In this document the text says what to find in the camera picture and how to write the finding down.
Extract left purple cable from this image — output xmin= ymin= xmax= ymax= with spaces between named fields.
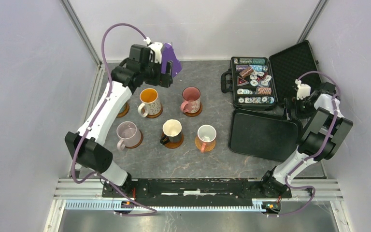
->
xmin=70 ymin=23 xmax=158 ymax=217

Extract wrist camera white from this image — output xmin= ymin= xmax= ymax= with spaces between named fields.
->
xmin=143 ymin=37 xmax=163 ymax=64
xmin=295 ymin=79 xmax=311 ymax=100

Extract dark pink mug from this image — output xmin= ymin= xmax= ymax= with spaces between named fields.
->
xmin=180 ymin=87 xmax=201 ymax=114

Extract floral mug yellow inside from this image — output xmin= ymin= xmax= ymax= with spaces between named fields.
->
xmin=138 ymin=88 xmax=162 ymax=117

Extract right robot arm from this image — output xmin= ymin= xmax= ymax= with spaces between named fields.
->
xmin=259 ymin=82 xmax=354 ymax=197

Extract light lilac mug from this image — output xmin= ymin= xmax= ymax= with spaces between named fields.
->
xmin=116 ymin=121 xmax=141 ymax=151

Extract cream mug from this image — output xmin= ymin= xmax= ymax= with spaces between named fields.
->
xmin=160 ymin=119 xmax=183 ymax=145

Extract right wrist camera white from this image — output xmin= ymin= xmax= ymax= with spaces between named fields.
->
xmin=295 ymin=79 xmax=311 ymax=100

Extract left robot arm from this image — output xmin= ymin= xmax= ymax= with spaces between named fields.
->
xmin=65 ymin=42 xmax=182 ymax=197

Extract black tray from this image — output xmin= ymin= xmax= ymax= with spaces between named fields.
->
xmin=228 ymin=109 xmax=302 ymax=162

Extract black poker chip case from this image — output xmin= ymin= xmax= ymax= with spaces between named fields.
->
xmin=220 ymin=40 xmax=321 ymax=111

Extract pink dotted white mug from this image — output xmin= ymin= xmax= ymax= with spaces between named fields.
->
xmin=197 ymin=125 xmax=217 ymax=142

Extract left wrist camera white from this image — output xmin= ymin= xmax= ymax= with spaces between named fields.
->
xmin=143 ymin=37 xmax=163 ymax=64

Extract purple cone object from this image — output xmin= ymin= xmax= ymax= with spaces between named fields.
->
xmin=161 ymin=43 xmax=182 ymax=77

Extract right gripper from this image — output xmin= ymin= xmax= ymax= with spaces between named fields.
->
xmin=281 ymin=96 xmax=316 ymax=120

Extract wooden coaster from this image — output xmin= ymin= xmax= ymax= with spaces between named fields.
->
xmin=146 ymin=105 xmax=163 ymax=118
xmin=126 ymin=130 xmax=144 ymax=149
xmin=184 ymin=103 xmax=203 ymax=117
xmin=160 ymin=134 xmax=184 ymax=149
xmin=116 ymin=102 xmax=130 ymax=118

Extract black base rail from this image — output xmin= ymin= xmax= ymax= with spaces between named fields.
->
xmin=101 ymin=178 xmax=292 ymax=207

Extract woven round coaster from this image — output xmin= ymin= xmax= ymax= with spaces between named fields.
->
xmin=195 ymin=137 xmax=216 ymax=152

